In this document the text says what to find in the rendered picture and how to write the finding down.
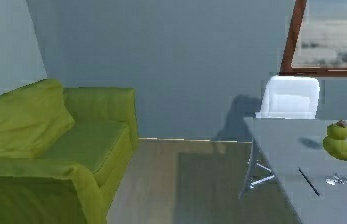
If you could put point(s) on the white chair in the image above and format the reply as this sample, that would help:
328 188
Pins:
289 98

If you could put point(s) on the green sofa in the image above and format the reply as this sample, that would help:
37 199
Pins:
47 146

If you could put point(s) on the grey table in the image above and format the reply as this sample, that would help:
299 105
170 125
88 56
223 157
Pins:
301 173

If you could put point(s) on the black pencil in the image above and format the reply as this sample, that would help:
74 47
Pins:
309 182

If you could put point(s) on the green duck figure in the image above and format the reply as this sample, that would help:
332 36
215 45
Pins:
337 143

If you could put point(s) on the brown framed window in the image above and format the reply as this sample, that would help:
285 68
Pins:
331 33

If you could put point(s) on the silver keys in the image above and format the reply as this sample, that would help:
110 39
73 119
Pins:
337 180

